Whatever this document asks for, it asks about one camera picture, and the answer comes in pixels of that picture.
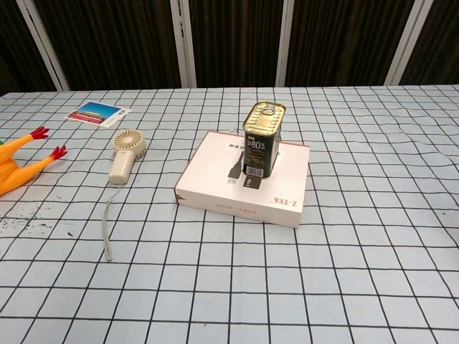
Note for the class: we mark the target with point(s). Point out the yellow rubber chicken toy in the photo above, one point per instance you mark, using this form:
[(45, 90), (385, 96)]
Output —
[(10, 172)]

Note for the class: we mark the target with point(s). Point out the white divider frame post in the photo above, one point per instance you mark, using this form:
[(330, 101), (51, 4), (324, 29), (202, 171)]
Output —
[(287, 43), (183, 43), (43, 46), (407, 43)]

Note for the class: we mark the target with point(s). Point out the white charger device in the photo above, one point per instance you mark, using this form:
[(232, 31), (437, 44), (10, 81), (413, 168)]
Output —
[(258, 154)]

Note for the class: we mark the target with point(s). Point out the white pink book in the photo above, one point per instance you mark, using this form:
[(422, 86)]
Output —
[(211, 179)]

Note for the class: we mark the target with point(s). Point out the blue grid checked tablecloth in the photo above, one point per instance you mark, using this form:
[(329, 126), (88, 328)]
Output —
[(358, 251)]

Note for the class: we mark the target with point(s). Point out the small white handheld fan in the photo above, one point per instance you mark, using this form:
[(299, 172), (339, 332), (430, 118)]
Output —
[(122, 161)]

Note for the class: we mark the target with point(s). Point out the palace photo postcard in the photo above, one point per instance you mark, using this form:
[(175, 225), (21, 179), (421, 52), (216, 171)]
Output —
[(95, 113)]

